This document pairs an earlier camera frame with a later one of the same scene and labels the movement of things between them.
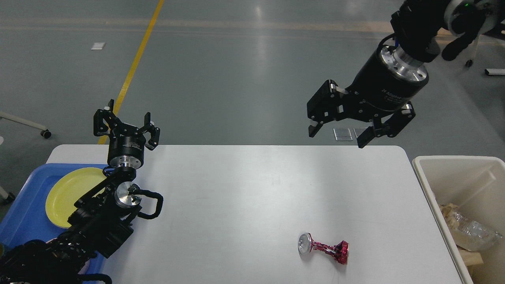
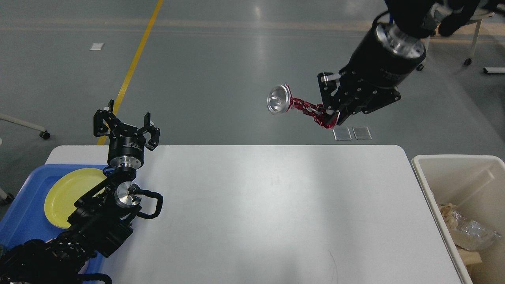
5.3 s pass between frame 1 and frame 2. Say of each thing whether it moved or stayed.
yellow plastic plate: stayed
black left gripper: stayed
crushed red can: moved
